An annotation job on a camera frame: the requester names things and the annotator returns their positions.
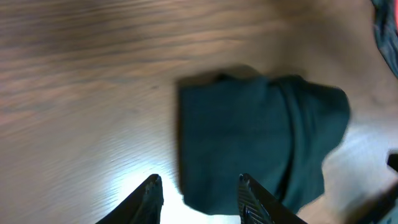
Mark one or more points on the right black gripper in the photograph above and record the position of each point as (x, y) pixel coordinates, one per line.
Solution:
(382, 210)

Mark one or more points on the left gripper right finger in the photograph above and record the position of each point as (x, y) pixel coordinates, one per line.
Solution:
(258, 206)

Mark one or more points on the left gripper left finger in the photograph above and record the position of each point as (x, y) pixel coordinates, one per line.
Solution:
(142, 206)

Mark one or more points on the black t-shirt with logo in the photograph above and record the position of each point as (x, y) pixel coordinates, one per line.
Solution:
(277, 130)

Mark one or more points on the black patterned garment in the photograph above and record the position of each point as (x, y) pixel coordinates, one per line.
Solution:
(385, 31)

